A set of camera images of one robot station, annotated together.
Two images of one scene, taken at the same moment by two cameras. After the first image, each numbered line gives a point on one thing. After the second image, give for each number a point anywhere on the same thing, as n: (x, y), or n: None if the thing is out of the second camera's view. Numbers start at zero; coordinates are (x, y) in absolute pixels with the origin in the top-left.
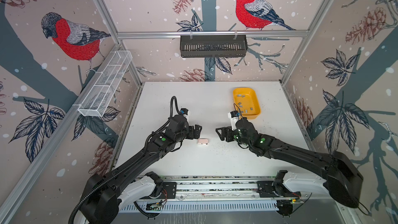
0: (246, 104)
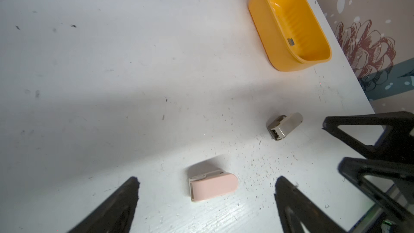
0: (291, 34)
